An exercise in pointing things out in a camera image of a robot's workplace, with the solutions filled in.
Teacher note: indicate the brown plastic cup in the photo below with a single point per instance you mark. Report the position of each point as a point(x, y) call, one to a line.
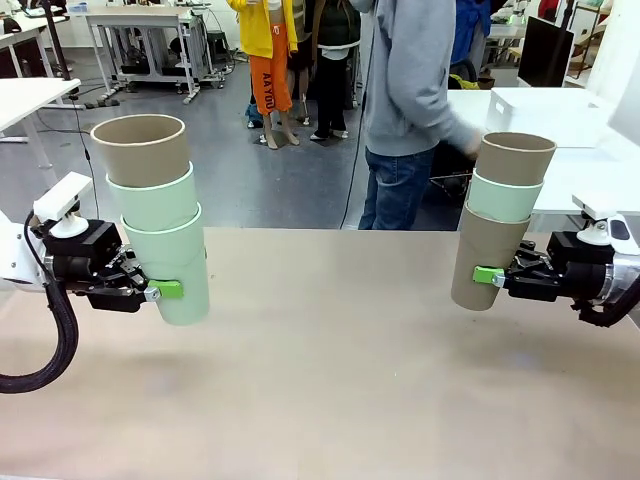
point(145, 160)
point(480, 250)
point(515, 165)

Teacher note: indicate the white metal frame desk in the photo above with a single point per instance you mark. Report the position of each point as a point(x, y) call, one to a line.
point(135, 17)

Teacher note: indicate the person in grey hoodie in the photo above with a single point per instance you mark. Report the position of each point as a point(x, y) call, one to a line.
point(400, 75)

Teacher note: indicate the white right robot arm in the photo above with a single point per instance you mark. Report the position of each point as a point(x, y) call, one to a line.
point(627, 275)

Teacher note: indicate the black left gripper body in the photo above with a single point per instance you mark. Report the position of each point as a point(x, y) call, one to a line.
point(75, 260)

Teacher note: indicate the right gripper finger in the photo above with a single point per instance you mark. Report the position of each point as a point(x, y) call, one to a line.
point(525, 286)
point(530, 257)

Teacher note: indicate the person's right forearm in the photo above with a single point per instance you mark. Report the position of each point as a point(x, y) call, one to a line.
point(450, 130)

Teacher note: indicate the pale green plastic cup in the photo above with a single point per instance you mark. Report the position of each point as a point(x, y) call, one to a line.
point(180, 260)
point(155, 205)
point(505, 200)

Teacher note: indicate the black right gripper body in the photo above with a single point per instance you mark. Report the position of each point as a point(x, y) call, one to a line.
point(577, 270)

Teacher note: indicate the yellow cloth item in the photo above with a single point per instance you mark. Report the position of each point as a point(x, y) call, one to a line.
point(462, 82)

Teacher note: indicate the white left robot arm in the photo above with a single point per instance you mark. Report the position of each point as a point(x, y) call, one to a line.
point(20, 260)

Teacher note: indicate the white side table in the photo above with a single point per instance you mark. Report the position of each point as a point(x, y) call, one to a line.
point(575, 175)

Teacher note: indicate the white plastic basket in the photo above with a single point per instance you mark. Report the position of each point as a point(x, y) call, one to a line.
point(540, 107)

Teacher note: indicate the black stand pole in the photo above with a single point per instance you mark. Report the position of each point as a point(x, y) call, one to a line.
point(57, 45)

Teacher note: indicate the black chair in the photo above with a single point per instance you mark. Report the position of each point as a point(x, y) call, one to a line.
point(450, 172)

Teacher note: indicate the blue jacket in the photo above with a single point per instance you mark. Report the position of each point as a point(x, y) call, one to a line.
point(472, 30)

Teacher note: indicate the white office desk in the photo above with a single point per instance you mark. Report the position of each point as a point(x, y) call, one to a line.
point(30, 30)

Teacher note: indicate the black computer monitor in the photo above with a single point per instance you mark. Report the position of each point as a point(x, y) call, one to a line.
point(545, 50)

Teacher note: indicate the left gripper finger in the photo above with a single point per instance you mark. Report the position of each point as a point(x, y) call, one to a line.
point(165, 290)
point(125, 261)

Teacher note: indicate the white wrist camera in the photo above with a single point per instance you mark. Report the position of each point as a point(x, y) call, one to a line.
point(592, 205)
point(62, 197)

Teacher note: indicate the figure yellow jacket orange shorts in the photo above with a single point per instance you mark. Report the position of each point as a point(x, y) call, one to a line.
point(265, 30)

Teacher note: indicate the person in dark clothes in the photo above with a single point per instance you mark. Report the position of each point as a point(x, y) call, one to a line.
point(332, 75)

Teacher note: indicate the white rounded table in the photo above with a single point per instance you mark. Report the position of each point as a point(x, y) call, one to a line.
point(25, 100)

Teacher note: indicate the person's right hand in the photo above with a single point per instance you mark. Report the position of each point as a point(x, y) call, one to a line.
point(474, 147)

